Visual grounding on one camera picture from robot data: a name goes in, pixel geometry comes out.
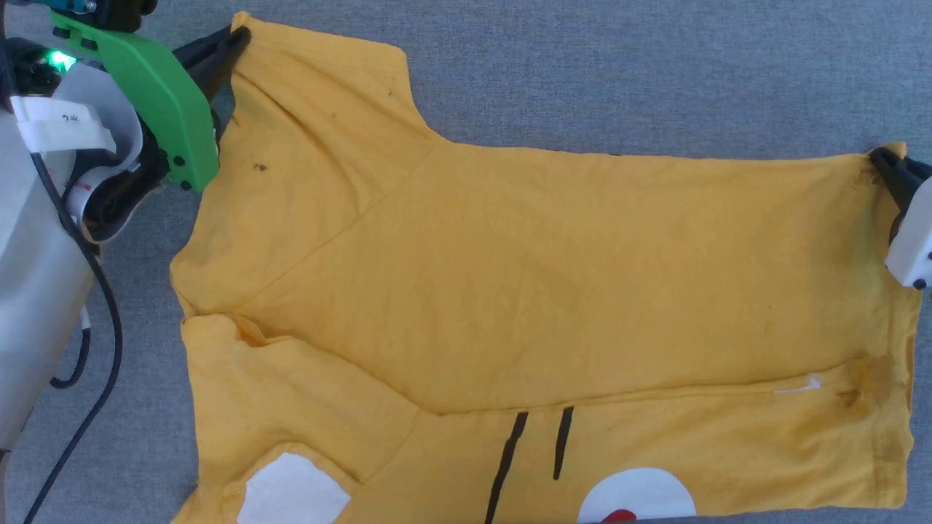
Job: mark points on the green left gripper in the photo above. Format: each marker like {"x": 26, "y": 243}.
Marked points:
{"x": 156, "y": 94}

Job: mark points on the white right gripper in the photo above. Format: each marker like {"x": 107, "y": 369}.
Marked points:
{"x": 914, "y": 247}

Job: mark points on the yellow t-shirt with white patches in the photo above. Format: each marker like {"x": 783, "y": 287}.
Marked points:
{"x": 553, "y": 276}

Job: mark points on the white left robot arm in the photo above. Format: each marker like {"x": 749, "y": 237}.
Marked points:
{"x": 36, "y": 255}

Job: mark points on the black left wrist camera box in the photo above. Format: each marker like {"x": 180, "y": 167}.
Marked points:
{"x": 120, "y": 13}

